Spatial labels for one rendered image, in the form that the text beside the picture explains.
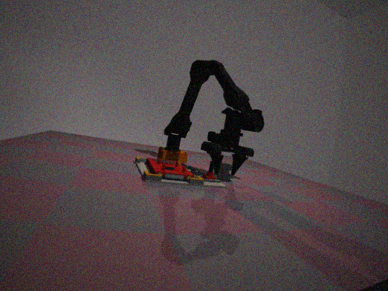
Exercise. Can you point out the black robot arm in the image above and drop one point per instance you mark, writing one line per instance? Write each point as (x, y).
(241, 117)

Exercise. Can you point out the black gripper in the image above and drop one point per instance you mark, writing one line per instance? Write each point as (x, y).
(230, 139)

